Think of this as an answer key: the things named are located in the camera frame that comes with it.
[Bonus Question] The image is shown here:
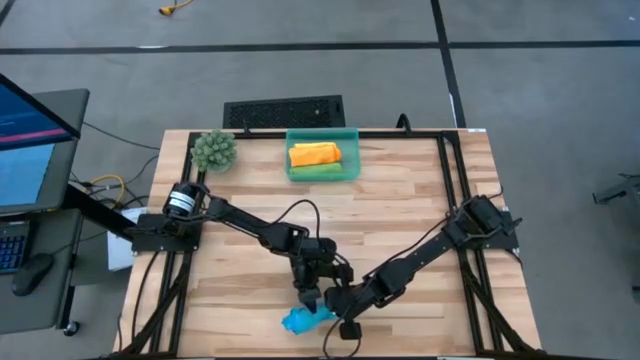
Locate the black perforated panel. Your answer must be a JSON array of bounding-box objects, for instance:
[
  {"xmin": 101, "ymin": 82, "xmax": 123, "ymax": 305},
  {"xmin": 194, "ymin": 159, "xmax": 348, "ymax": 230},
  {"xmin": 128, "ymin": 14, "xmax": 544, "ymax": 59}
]
[{"xmin": 222, "ymin": 94, "xmax": 347, "ymax": 130}]

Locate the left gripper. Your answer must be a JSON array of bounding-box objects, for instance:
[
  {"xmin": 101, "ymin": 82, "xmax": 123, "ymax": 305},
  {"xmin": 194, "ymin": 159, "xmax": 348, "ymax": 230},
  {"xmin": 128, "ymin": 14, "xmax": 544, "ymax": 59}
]
[{"xmin": 291, "ymin": 257, "xmax": 355, "ymax": 315}]

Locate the green plant in patterned pot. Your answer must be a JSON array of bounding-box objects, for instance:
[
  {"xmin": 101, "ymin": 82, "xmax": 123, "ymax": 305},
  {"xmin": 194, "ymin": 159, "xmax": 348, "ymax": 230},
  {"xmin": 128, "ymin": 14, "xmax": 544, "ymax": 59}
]
[{"xmin": 190, "ymin": 128, "xmax": 238, "ymax": 176}]

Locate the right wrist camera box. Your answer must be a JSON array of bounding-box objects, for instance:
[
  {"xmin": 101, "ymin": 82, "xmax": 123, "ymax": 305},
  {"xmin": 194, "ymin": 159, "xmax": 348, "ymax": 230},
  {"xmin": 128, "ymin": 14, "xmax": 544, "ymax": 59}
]
[{"xmin": 338, "ymin": 320, "xmax": 363, "ymax": 342}]

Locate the black computer mouse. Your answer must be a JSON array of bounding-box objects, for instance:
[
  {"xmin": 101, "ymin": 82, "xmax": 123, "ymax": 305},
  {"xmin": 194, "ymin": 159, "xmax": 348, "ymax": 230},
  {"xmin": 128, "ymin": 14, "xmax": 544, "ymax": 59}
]
[{"xmin": 10, "ymin": 252, "xmax": 55, "ymax": 297}]

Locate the dark grey floor stand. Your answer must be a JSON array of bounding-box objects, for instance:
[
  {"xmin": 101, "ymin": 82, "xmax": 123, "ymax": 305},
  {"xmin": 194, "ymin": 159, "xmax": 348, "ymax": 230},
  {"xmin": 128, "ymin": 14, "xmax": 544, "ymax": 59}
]
[{"xmin": 592, "ymin": 172, "xmax": 640, "ymax": 207}]

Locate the teal translucent plastic basket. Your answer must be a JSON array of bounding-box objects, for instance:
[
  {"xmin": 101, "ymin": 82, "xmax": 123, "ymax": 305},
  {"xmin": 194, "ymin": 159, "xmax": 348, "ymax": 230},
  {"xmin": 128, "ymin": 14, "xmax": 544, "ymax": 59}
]
[{"xmin": 284, "ymin": 127, "xmax": 362, "ymax": 183}]

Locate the white paper sheet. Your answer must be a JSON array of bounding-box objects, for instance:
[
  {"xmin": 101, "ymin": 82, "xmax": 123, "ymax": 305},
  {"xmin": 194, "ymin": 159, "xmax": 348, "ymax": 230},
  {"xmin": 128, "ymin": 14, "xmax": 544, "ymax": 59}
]
[{"xmin": 106, "ymin": 207, "xmax": 149, "ymax": 272}]

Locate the orange microfiber towel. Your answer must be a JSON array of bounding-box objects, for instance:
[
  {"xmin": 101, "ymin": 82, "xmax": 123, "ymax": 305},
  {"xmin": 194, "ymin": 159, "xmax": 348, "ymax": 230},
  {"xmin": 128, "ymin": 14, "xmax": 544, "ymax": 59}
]
[{"xmin": 288, "ymin": 144, "xmax": 343, "ymax": 168}]

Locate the black floor cable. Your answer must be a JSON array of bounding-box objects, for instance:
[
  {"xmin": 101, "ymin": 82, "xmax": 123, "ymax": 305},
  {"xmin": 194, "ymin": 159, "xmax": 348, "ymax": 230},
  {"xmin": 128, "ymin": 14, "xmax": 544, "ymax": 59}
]
[{"xmin": 81, "ymin": 120, "xmax": 162, "ymax": 152}]

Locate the grey laptop computer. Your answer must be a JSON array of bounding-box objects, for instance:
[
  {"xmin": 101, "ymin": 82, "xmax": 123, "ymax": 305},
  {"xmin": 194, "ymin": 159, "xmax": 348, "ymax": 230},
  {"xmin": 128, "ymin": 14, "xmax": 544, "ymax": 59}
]
[{"xmin": 0, "ymin": 88, "xmax": 91, "ymax": 276}]

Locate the yellow cable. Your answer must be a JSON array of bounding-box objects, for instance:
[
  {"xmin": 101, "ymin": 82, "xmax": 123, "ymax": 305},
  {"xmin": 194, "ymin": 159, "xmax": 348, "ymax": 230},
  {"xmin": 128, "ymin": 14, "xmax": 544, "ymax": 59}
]
[{"xmin": 89, "ymin": 173, "xmax": 127, "ymax": 209}]

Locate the blue microfiber towel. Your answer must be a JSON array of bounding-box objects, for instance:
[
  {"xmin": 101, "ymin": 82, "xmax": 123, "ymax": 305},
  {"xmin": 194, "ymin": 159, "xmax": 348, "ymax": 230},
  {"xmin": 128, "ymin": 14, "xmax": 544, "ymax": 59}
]
[{"xmin": 280, "ymin": 303, "xmax": 339, "ymax": 336}]

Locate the yellow cable plug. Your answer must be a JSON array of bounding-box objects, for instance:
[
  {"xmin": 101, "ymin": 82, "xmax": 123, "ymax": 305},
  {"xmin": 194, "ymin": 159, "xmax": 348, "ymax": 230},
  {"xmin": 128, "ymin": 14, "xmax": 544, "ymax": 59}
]
[{"xmin": 158, "ymin": 0, "xmax": 194, "ymax": 17}]

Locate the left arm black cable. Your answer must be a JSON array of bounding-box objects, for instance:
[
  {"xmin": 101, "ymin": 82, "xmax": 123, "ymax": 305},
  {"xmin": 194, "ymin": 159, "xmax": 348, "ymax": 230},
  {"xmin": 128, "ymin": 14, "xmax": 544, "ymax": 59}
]
[{"xmin": 272, "ymin": 198, "xmax": 322, "ymax": 241}]

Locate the grey side table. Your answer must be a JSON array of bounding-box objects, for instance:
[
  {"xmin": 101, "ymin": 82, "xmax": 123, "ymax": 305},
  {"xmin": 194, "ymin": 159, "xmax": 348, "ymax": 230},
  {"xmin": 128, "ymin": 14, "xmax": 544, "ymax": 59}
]
[{"xmin": 0, "ymin": 209, "xmax": 84, "ymax": 335}]

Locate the green microfiber towel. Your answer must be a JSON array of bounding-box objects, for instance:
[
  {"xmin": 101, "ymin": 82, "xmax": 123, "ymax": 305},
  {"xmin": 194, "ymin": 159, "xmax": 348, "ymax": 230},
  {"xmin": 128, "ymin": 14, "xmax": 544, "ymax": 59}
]
[{"xmin": 288, "ymin": 162, "xmax": 345, "ymax": 177}]

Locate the black metal table frame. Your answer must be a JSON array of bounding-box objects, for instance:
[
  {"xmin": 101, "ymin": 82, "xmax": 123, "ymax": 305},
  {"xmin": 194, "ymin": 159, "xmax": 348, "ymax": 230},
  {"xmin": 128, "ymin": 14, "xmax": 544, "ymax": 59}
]
[{"xmin": 119, "ymin": 128, "xmax": 544, "ymax": 360}]

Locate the black-framed monitor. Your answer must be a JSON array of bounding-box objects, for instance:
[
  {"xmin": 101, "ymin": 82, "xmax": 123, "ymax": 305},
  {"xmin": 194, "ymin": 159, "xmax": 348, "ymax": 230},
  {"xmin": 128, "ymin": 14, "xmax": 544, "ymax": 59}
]
[{"xmin": 0, "ymin": 73, "xmax": 82, "ymax": 152}]

